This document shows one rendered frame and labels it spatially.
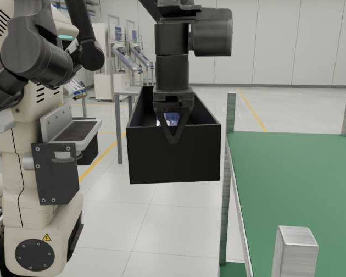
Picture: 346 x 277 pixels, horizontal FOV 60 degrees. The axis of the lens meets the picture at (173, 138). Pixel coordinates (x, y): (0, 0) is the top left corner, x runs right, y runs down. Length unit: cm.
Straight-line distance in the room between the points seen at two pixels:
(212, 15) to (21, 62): 32
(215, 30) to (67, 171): 48
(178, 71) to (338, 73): 1012
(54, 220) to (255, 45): 928
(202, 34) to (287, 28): 958
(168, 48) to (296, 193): 43
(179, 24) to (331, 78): 1007
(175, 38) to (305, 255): 35
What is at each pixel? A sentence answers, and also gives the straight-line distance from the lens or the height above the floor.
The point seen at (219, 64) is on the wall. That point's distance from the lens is 980.
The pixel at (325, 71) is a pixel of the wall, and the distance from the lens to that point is 1041.
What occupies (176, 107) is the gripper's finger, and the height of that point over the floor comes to 116.
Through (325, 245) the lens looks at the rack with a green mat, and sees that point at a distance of 58.
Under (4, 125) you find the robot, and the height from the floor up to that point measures 112.
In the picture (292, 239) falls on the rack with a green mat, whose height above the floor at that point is 110.
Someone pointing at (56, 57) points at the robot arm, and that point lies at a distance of 59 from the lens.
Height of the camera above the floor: 126
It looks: 17 degrees down
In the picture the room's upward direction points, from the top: straight up
